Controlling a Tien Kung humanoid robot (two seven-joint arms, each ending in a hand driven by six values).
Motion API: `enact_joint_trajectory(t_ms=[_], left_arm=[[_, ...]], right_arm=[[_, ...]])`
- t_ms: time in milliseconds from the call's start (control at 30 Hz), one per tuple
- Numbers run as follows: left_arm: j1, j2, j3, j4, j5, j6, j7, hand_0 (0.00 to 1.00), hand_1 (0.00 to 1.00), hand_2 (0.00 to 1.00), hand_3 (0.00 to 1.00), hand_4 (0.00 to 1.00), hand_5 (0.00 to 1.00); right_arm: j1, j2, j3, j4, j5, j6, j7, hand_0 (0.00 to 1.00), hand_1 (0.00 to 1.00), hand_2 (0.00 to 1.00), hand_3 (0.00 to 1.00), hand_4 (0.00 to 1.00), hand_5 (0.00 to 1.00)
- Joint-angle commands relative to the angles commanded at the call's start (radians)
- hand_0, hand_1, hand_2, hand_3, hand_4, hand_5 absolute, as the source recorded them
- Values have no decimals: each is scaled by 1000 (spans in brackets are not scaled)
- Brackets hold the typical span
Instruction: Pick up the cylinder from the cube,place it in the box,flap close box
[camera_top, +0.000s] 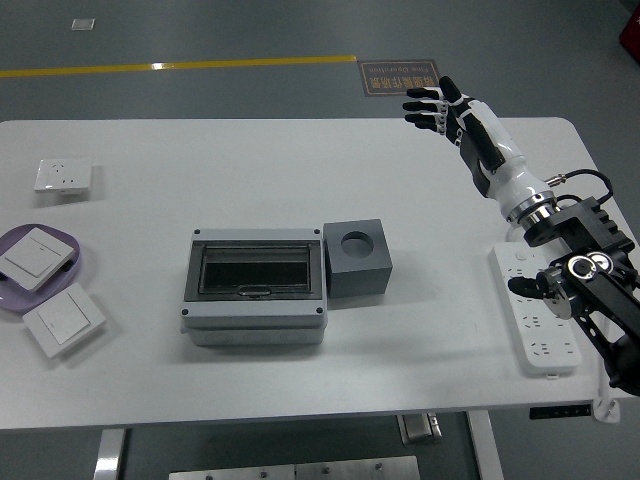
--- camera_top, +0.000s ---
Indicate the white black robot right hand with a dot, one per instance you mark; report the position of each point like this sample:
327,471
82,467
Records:
500,150

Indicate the white table leg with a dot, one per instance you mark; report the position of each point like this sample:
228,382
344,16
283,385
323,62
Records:
485,445

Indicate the purple tray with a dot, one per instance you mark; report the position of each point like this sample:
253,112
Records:
10,302

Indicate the white wall socket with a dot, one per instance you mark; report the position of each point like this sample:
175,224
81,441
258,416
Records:
62,175

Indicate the grey cube with round hole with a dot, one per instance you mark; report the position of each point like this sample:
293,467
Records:
357,277

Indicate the white power strip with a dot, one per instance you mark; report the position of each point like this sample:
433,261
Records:
545,345

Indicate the small square floor plate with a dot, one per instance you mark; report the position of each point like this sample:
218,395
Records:
82,24

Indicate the black table control panel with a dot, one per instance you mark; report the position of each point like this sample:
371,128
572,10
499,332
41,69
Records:
555,412

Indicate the red object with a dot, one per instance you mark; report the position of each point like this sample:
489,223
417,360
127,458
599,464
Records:
632,35

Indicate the grey box with clear lid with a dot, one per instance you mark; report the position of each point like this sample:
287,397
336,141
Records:
255,237

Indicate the grey metal base plate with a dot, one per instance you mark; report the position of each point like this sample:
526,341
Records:
235,473
357,469

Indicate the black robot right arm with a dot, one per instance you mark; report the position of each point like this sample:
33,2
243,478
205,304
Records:
600,285

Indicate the white wall switch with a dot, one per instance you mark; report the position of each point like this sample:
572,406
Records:
62,320
32,257

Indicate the grey metal bracket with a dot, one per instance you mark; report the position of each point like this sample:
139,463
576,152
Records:
420,427

